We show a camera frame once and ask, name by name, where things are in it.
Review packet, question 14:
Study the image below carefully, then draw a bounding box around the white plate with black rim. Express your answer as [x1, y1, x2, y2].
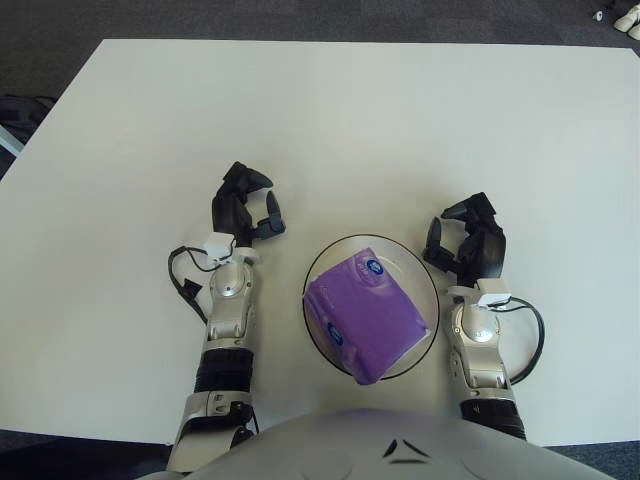
[301, 232, 441, 379]

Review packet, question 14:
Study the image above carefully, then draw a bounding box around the black bag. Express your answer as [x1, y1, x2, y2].
[0, 94, 56, 144]

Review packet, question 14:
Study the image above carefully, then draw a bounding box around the white panel with blue edge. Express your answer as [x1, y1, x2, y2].
[0, 122, 26, 161]

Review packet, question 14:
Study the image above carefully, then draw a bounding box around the purple tissue paper pack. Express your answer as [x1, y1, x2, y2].
[302, 245, 432, 387]

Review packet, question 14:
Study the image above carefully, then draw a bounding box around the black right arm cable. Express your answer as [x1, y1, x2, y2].
[492, 295, 546, 385]

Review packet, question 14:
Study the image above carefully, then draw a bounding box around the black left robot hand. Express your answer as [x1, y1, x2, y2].
[210, 160, 287, 249]

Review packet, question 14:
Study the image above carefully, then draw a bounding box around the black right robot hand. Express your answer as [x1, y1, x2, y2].
[422, 191, 507, 289]

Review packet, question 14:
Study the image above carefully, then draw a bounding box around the grey robot torso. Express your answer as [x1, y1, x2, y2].
[184, 407, 606, 480]

